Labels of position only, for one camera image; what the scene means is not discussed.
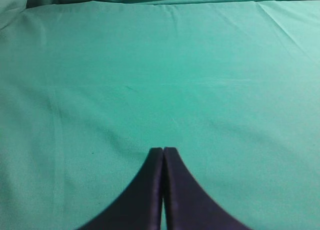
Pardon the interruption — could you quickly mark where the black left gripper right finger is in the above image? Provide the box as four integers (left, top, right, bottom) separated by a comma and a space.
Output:
163, 147, 249, 230

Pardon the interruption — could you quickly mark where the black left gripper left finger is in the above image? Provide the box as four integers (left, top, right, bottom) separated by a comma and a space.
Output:
79, 148, 164, 230

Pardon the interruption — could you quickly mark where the green cloth backdrop and cover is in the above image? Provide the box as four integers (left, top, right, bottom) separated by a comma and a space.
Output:
0, 0, 320, 229

